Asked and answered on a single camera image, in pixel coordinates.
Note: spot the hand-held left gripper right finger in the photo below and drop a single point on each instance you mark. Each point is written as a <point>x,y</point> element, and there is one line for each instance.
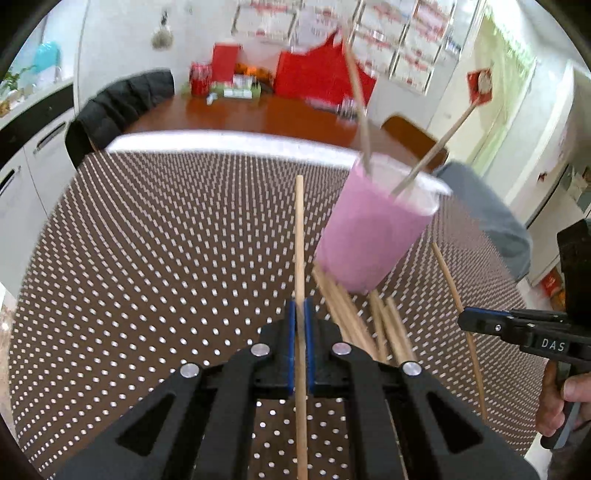
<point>310,355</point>

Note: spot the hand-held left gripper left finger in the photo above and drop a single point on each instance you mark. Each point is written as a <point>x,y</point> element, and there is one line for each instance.
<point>291,350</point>

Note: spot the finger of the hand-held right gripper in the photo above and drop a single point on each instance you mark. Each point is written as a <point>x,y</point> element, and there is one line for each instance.
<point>485,323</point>
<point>540,317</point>

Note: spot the wooden chopstick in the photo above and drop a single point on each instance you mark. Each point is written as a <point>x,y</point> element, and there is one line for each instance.
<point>377,323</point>
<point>353,323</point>
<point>434,152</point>
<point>455,295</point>
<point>334,318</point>
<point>300,240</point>
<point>398,327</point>
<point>358,92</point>

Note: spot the pink plastic cup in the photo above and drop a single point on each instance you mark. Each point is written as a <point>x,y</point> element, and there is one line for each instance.
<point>374,230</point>

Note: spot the person's right hand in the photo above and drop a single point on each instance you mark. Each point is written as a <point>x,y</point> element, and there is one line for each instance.
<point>547,406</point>

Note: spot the grey covered chair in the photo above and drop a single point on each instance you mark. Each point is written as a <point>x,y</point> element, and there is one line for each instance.
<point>494,217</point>

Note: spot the brown dotted table mat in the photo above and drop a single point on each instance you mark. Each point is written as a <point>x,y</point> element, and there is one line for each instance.
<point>161,254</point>

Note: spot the wooden chair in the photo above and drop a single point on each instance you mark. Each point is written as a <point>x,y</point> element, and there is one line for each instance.
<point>411,134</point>

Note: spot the green curtain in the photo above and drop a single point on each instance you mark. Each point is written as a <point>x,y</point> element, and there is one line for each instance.
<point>508,83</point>

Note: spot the red door ornament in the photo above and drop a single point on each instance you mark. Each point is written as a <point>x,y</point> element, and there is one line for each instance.
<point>480,85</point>

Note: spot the white table cloth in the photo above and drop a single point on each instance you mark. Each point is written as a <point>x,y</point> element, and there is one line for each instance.
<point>207,138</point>

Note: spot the snack packets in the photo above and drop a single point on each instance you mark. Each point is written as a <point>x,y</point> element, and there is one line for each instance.
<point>348,110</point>

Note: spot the green tray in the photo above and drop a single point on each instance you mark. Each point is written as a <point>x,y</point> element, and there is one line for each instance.
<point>235,92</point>

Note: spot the red bag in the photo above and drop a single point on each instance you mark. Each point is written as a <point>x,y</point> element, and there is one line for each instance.
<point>318,76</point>

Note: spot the orange snack bags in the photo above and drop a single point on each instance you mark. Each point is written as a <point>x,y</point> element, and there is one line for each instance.
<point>253,71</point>

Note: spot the red cola cans pack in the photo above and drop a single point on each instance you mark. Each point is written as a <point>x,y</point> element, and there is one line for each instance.
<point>201,79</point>

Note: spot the red box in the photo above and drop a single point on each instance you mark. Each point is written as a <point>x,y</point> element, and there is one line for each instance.
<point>225,62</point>

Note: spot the black jacket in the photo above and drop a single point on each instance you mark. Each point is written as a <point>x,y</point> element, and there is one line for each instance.
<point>115,106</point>

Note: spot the white cabinet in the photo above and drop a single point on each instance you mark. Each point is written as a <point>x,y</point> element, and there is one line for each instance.
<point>27,161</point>

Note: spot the hanging woven ornament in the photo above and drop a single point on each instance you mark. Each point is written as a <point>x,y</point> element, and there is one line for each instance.
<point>161,37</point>

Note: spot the teal container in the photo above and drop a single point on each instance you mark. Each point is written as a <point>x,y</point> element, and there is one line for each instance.
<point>47,60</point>

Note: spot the potted plant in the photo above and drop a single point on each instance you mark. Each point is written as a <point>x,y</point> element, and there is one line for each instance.
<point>11,87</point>

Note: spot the group of wall certificates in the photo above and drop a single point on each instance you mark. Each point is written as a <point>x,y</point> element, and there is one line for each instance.
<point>397,32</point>

